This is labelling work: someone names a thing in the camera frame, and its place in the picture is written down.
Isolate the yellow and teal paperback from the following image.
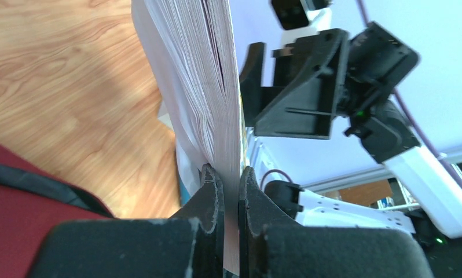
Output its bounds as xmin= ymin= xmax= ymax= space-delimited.
xmin=131 ymin=1 xmax=246 ymax=274

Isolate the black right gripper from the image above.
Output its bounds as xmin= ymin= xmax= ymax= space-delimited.
xmin=239 ymin=22 xmax=419 ymax=140

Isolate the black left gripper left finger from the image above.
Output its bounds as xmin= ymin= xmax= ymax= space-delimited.
xmin=28 ymin=164 xmax=224 ymax=277

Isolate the red student backpack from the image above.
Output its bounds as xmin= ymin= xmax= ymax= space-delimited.
xmin=0 ymin=144 xmax=114 ymax=277

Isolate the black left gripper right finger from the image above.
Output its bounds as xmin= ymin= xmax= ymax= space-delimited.
xmin=239 ymin=166 xmax=433 ymax=277

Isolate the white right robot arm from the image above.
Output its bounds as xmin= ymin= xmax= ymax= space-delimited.
xmin=240 ymin=22 xmax=462 ymax=244

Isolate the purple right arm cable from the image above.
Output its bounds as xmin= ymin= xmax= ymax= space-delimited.
xmin=259 ymin=0 xmax=462 ymax=204

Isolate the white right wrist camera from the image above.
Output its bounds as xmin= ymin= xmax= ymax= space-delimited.
xmin=270 ymin=0 xmax=332 ymax=46

